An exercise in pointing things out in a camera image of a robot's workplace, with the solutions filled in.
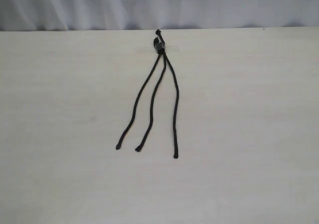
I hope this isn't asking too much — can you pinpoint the white fabric backdrop curtain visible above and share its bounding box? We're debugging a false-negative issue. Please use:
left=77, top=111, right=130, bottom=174
left=0, top=0, right=319, bottom=31

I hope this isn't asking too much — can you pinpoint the clear adhesive tape strip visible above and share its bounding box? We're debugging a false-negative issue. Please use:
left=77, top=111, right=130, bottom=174
left=135, top=46, right=180, bottom=54

